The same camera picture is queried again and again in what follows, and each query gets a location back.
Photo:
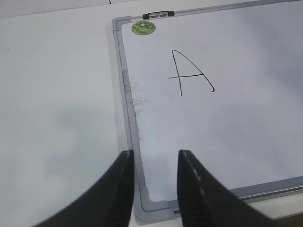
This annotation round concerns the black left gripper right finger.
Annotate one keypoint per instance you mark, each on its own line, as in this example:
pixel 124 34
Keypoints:
pixel 205 202

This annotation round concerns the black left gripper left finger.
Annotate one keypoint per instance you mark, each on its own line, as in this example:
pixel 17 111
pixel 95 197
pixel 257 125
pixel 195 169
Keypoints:
pixel 107 203

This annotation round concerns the round green magnet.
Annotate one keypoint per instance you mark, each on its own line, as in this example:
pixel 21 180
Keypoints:
pixel 143 28

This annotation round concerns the white magnetic whiteboard grey frame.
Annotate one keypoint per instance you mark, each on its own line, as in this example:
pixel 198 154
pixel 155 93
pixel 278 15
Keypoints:
pixel 225 82

